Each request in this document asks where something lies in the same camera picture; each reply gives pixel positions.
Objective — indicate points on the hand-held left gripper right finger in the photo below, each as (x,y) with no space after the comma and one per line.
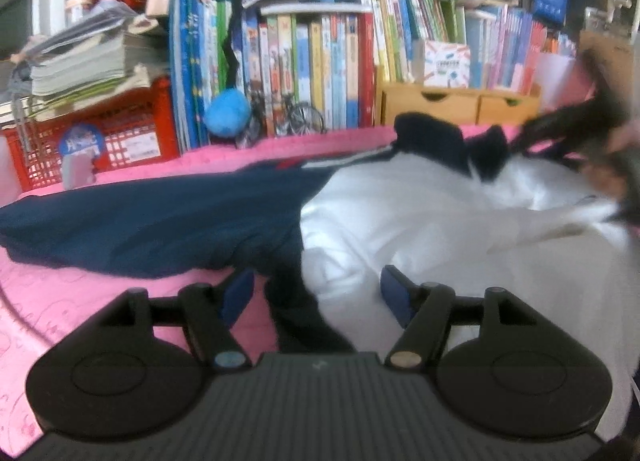
(395,296)

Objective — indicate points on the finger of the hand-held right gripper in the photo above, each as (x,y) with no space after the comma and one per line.
(565,131)

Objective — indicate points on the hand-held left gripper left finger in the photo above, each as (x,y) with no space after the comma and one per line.
(237,293)

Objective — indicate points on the navy and white jacket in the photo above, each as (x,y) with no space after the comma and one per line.
(175,221)

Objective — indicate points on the pink triangular board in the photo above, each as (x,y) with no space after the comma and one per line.
(565,83)

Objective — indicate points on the brown cardboard box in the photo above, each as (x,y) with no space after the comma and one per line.
(617,56)

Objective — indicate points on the row of thin pastel books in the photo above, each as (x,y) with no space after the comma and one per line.
(500,41)

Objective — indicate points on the wooden drawer box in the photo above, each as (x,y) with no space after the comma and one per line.
(450,101)

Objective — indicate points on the white patterned box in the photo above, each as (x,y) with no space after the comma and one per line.
(446,63)

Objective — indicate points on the small blue plush ball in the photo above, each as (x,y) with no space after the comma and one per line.
(227,111)

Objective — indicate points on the pink blanket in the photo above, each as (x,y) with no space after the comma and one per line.
(50,301)

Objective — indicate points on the miniature black bicycle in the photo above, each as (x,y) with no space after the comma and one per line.
(300,116)

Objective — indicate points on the large red plastic crate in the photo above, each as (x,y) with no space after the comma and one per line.
(132,126)

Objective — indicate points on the blue and white label tag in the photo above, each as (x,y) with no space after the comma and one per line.
(80,146)

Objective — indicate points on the row of tall blue books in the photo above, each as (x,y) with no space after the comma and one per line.
(195,66)

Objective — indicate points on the row of colourful picture books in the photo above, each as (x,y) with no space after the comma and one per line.
(310,71)

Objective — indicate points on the translucent plastic box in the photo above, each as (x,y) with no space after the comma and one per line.
(9,171)

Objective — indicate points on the stack of worn books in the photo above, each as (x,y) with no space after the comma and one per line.
(85,61)

